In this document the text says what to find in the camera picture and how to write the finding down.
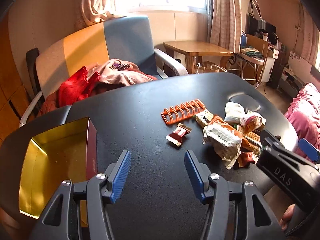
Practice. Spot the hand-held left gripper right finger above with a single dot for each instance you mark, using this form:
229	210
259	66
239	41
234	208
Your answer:
195	175

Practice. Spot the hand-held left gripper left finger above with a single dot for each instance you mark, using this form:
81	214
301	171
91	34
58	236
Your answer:
121	175

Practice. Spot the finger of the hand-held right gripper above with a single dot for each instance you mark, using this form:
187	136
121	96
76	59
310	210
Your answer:
270	140
310	151

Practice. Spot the long cracker packet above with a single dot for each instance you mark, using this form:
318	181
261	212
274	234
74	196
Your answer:
251	137

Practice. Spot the pink white snack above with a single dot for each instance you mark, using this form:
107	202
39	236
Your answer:
252	120

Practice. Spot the small red brown packet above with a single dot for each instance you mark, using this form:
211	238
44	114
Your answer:
247	158

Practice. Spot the white snack packet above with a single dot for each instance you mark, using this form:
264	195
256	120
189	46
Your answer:
222	140

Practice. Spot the red candy wrapper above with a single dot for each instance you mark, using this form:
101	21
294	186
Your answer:
178	133

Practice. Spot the orange snack packet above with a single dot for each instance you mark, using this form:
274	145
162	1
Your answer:
220	123

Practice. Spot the clear cracker packet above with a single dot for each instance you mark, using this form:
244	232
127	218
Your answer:
203	117

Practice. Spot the golden tin box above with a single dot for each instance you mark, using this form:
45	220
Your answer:
62	150

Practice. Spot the orange plastic rack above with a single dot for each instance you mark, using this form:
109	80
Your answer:
175	112

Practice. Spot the person's right hand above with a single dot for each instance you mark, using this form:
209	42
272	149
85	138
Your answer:
286	218

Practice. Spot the pink blanket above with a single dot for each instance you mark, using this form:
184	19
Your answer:
305	115

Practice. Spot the low grey shelf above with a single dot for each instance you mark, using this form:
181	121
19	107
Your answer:
291	82

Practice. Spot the white cabinet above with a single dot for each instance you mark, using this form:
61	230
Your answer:
270	62

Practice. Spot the wooden chair with clothes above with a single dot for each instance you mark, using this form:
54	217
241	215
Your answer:
250	55

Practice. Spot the red cloth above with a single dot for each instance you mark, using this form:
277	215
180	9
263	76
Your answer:
72	87

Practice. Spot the black monitor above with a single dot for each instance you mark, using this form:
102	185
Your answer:
262	27

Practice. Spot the wooden side table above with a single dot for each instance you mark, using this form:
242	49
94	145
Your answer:
197	47

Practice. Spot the blue and yellow armchair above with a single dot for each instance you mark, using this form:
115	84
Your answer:
120	40

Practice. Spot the pale striped curtain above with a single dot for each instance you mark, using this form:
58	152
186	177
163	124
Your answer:
225	12

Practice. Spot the wooden wardrobe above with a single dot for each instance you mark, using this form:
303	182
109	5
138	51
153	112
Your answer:
11	85

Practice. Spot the pale floral curtain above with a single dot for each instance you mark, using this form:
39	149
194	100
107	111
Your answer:
97	2

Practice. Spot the black chair frame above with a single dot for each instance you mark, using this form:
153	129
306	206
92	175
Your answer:
32	67

